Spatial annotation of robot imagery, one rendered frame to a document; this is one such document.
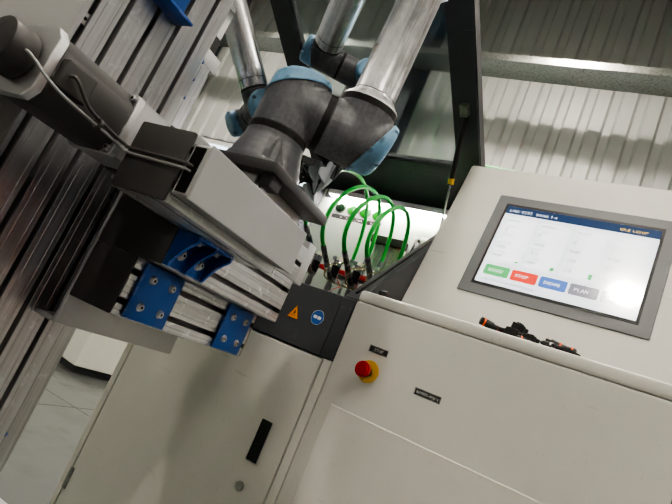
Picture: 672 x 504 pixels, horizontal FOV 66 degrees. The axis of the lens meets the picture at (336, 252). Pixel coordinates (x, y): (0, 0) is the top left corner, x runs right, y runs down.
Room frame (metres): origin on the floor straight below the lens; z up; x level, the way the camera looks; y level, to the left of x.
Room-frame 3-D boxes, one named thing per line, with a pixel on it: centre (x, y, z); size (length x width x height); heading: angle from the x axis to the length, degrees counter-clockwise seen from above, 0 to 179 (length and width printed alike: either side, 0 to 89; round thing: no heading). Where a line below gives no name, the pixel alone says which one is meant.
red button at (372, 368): (1.19, -0.17, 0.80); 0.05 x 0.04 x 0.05; 55
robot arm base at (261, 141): (0.93, 0.19, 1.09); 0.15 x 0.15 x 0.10
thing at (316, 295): (1.48, 0.18, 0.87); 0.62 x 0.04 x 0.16; 55
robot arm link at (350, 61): (1.25, 0.12, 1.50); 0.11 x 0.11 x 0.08; 9
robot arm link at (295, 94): (0.93, 0.18, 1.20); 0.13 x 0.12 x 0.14; 99
